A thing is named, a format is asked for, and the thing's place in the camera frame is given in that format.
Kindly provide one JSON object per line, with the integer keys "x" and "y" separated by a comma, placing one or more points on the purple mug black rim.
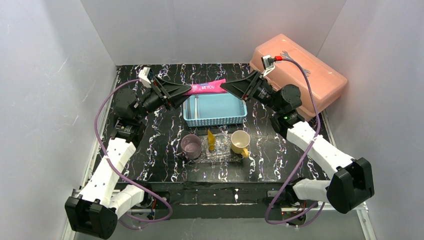
{"x": 191, "y": 146}

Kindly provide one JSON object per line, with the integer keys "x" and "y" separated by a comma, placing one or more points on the pink toothpaste tube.
{"x": 212, "y": 87}

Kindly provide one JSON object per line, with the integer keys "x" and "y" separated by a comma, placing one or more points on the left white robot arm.
{"x": 109, "y": 195}

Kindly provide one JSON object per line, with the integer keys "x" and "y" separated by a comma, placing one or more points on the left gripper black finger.
{"x": 171, "y": 90}
{"x": 174, "y": 102}

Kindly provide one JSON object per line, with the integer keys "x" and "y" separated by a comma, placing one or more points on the yellow toothpaste tube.
{"x": 211, "y": 141}

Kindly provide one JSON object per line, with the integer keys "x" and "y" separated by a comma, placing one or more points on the clear glass tray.
{"x": 202, "y": 159}

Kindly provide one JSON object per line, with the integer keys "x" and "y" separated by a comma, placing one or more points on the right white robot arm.
{"x": 350, "y": 180}

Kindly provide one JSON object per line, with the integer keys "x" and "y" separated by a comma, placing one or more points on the aluminium rail frame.
{"x": 92, "y": 218}

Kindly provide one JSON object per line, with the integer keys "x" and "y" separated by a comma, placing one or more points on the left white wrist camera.
{"x": 146, "y": 76}

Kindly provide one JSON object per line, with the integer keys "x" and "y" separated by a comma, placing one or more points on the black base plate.
{"x": 216, "y": 200}

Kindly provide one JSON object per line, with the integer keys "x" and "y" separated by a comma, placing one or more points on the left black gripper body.
{"x": 160, "y": 93}

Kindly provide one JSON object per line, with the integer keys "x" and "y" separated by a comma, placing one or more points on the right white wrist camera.
{"x": 268, "y": 63}

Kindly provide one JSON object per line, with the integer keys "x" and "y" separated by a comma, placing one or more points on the yellow mug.
{"x": 240, "y": 141}

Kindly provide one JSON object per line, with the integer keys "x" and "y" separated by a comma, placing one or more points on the silver wrench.
{"x": 285, "y": 54}

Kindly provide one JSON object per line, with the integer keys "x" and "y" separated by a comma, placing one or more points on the pink plastic toolbox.
{"x": 326, "y": 84}

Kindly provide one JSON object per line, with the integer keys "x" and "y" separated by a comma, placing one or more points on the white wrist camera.
{"x": 146, "y": 76}
{"x": 268, "y": 63}

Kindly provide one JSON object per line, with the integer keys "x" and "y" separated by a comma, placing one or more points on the white toothbrush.
{"x": 196, "y": 106}

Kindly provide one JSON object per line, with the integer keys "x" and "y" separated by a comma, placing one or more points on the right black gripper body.
{"x": 253, "y": 88}

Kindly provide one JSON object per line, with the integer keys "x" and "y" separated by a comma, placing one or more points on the blue plastic basket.
{"x": 214, "y": 110}

